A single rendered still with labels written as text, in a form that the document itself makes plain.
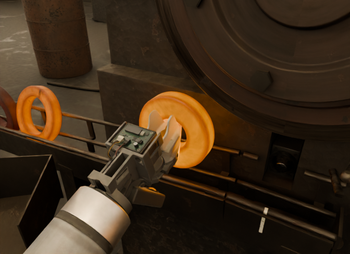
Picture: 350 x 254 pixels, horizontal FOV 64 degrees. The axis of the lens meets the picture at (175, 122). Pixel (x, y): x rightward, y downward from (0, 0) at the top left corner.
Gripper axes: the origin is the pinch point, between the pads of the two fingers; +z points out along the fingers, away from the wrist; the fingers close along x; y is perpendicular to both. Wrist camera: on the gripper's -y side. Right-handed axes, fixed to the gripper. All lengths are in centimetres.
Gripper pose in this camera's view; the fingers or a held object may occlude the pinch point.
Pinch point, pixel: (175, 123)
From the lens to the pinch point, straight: 54.3
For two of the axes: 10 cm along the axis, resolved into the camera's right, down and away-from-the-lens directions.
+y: -1.3, -7.1, -6.9
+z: 4.8, -6.6, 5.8
